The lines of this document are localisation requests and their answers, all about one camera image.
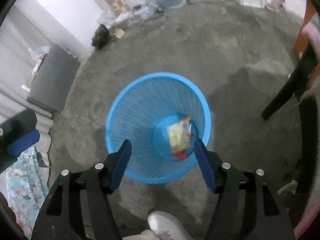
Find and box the floral blue tablecloth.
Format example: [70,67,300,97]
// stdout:
[5,146,50,239]

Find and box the grey curtain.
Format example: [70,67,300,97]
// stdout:
[1,6,52,122]

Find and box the yellow enaak snack packet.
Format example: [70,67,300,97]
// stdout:
[166,116,194,159]

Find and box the white shoe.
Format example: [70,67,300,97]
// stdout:
[148,211,193,240]

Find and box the dark small box on floor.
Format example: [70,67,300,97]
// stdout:
[92,24,112,49]

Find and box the grey storage box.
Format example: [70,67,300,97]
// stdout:
[27,44,80,113]

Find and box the blue plastic trash basket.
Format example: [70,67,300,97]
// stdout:
[105,72,212,184]

